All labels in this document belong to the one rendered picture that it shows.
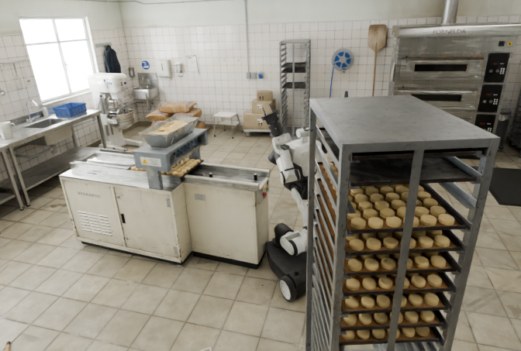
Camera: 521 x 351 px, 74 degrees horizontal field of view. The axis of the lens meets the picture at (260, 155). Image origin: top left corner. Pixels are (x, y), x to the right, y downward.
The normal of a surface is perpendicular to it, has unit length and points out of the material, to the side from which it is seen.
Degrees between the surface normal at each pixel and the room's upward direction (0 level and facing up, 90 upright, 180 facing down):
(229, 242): 90
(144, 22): 90
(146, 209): 90
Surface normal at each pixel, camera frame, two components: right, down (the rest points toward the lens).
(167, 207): -0.33, 0.36
